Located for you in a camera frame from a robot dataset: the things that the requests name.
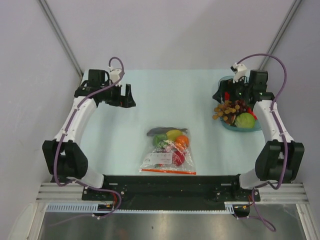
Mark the green bell pepper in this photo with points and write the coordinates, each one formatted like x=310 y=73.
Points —
x=159 y=138

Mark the aluminium frame rail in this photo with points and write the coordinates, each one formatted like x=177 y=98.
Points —
x=293 y=193

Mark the yellow starfruit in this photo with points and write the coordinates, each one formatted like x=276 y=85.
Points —
x=173 y=134

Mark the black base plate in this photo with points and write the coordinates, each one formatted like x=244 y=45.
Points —
x=171 y=193

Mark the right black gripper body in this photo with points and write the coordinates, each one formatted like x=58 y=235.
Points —
x=239 y=90

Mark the red bell pepper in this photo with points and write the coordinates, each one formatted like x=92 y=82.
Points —
x=226 y=96

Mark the orange pumpkin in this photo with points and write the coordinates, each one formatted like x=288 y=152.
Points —
x=182 y=140

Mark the green cabbage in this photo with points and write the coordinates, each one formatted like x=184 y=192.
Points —
x=245 y=120

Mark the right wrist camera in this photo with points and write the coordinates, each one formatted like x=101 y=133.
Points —
x=239 y=70

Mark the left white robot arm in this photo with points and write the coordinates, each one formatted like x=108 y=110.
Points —
x=63 y=155

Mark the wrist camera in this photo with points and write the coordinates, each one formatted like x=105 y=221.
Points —
x=239 y=70
x=115 y=74

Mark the dark grape bunch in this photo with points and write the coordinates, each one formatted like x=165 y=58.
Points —
x=240 y=106

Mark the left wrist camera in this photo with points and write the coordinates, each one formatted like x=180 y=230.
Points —
x=115 y=74

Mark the blue plastic bowl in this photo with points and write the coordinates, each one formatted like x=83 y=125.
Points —
x=257 y=126

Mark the clear zip bag orange zipper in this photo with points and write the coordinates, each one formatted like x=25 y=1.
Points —
x=158 y=159

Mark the red tomato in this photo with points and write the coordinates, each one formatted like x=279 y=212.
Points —
x=178 y=158

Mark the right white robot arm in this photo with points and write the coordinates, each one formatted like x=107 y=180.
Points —
x=280 y=158

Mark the grey toy fish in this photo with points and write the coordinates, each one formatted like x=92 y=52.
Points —
x=163 y=130

